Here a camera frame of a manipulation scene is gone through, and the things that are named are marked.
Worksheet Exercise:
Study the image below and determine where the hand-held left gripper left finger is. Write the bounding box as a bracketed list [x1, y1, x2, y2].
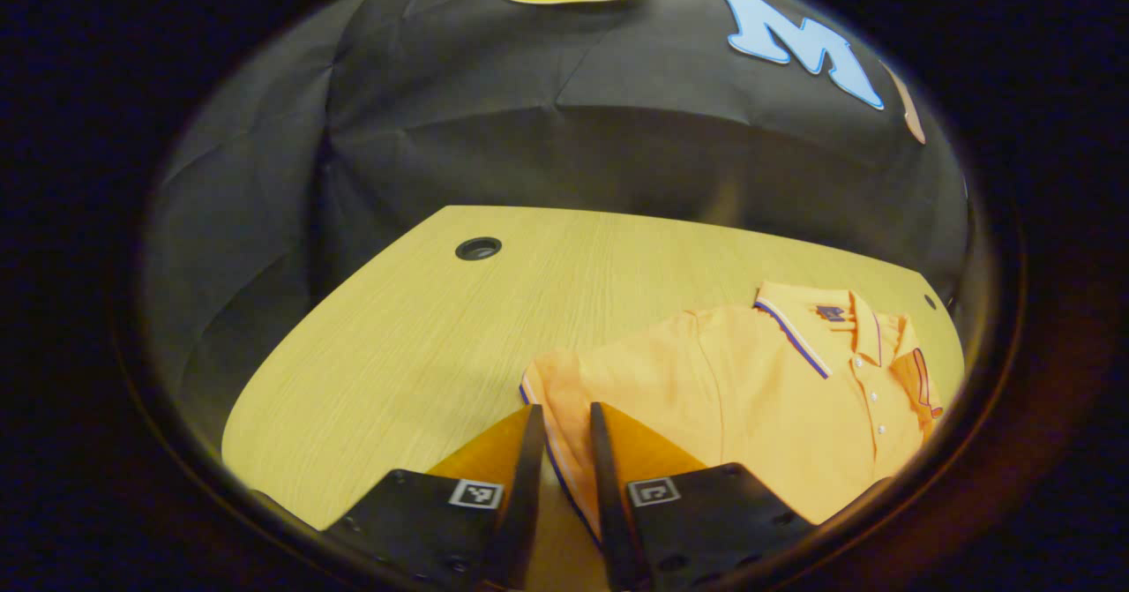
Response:
[322, 404, 545, 591]

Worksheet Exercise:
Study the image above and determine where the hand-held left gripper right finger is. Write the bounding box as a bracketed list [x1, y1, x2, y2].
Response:
[589, 401, 817, 592]

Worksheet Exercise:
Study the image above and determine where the orange T-shirt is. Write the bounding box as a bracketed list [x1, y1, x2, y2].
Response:
[519, 281, 945, 575]

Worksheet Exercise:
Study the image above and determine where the black backdrop cloth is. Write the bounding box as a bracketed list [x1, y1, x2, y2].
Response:
[141, 0, 971, 452]

